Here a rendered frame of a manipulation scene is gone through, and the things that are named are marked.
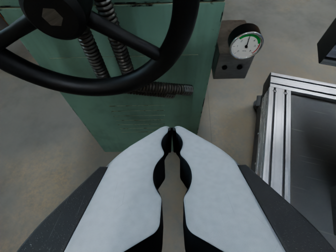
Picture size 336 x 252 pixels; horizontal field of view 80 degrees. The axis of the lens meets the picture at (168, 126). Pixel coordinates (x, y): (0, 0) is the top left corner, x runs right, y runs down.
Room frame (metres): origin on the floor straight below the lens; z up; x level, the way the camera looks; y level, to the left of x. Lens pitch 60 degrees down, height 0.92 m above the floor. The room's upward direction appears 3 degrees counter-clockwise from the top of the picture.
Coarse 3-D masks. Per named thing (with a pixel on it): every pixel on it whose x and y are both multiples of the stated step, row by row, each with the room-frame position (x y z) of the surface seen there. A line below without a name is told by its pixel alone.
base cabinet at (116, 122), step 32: (224, 0) 0.39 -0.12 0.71; (32, 32) 0.40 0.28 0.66; (96, 32) 0.40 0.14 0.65; (160, 32) 0.39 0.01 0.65; (192, 32) 0.39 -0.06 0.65; (64, 64) 0.40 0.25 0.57; (192, 64) 0.39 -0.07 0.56; (64, 96) 0.40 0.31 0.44; (96, 96) 0.40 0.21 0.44; (128, 96) 0.39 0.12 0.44; (192, 96) 0.39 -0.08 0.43; (96, 128) 0.40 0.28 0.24; (128, 128) 0.39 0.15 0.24; (192, 128) 0.39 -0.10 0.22
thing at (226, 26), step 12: (228, 24) 0.45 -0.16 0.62; (240, 24) 0.45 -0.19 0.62; (216, 48) 0.38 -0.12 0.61; (228, 48) 0.36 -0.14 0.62; (216, 60) 0.36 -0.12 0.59; (228, 60) 0.35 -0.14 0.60; (240, 60) 0.35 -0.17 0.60; (216, 72) 0.35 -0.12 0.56; (228, 72) 0.35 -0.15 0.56; (240, 72) 0.35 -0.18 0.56
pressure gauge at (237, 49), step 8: (248, 24) 0.34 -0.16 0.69; (232, 32) 0.34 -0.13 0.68; (240, 32) 0.33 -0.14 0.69; (248, 32) 0.32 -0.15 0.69; (256, 32) 0.32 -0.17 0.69; (232, 40) 0.32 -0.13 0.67; (240, 40) 0.32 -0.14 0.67; (256, 40) 0.32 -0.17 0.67; (232, 48) 0.32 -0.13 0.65; (240, 48) 0.32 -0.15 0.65; (248, 48) 0.32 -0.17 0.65; (256, 48) 0.32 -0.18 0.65; (232, 56) 0.32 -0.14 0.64; (240, 56) 0.32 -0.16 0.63; (248, 56) 0.32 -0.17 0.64
